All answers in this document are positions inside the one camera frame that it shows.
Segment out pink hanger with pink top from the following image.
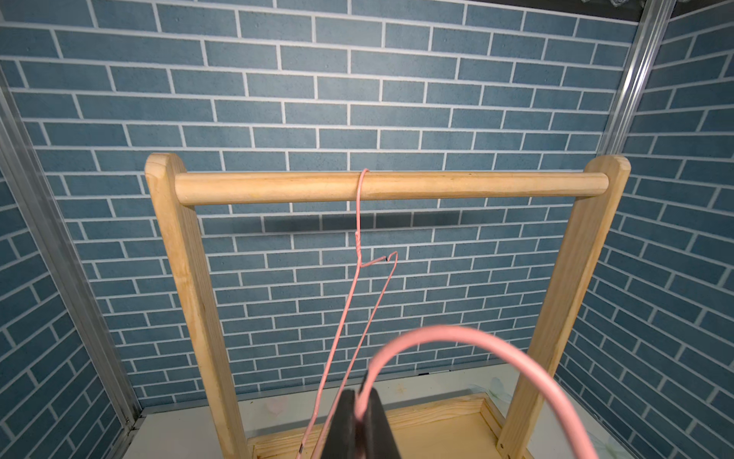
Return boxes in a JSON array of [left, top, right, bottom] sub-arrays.
[[354, 325, 598, 458]]

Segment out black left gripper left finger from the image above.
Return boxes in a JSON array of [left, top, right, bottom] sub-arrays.
[[320, 389, 357, 459]]

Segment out pink wire hanger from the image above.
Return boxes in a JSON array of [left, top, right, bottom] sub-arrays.
[[294, 167, 401, 459]]

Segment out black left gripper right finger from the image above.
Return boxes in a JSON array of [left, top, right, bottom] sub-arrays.
[[363, 388, 401, 459]]

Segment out wooden clothes rack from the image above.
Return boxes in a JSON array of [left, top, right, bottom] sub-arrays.
[[142, 151, 632, 459]]

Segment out aluminium corner post left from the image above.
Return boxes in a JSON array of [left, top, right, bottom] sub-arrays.
[[1, 78, 141, 432]]

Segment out aluminium corner post right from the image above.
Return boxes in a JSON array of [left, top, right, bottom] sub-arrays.
[[596, 0, 677, 156]]

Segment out aluminium corner post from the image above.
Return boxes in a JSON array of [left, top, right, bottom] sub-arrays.
[[1, 78, 141, 432], [596, 0, 677, 156]]

